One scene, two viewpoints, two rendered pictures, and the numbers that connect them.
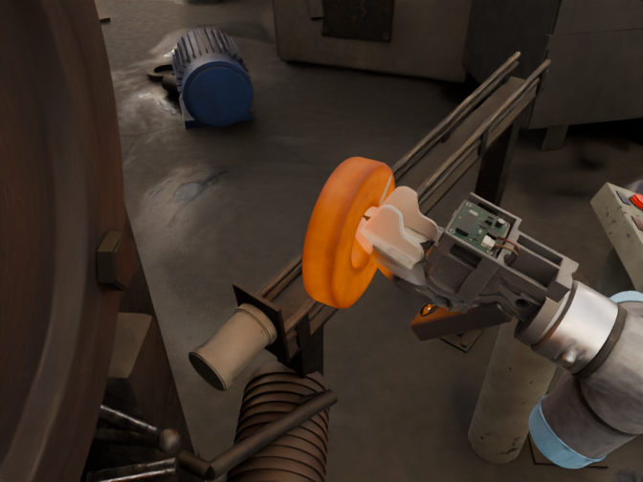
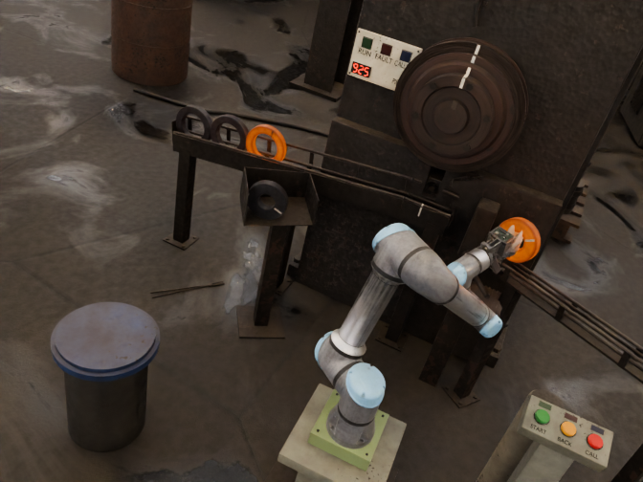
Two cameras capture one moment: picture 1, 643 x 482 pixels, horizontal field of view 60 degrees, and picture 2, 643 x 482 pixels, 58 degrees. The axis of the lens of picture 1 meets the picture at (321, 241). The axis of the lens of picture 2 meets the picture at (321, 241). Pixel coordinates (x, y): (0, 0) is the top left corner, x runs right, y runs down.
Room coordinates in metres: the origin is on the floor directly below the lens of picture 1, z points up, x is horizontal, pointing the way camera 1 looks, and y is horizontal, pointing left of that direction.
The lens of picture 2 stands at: (0.21, -1.88, 1.81)
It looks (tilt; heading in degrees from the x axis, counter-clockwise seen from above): 34 degrees down; 103
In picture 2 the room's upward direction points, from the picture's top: 14 degrees clockwise
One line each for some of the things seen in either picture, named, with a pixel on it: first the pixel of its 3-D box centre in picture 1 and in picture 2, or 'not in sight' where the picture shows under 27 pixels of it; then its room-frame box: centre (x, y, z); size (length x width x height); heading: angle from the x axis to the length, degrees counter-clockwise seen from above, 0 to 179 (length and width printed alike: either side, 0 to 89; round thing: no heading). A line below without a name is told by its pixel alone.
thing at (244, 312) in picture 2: not in sight; (266, 258); (-0.42, -0.06, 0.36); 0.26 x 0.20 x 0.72; 32
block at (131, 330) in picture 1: (117, 414); (478, 229); (0.33, 0.21, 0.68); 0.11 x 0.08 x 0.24; 87
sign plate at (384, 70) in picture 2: not in sight; (384, 61); (-0.24, 0.34, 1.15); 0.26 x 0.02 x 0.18; 177
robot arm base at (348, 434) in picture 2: not in sight; (353, 417); (0.16, -0.67, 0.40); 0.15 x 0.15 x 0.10
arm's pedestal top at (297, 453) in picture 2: not in sight; (344, 441); (0.16, -0.67, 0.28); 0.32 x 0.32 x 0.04; 89
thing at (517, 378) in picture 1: (519, 371); (516, 452); (0.69, -0.40, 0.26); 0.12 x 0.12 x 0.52
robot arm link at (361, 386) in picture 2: not in sight; (361, 390); (0.15, -0.67, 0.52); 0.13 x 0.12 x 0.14; 141
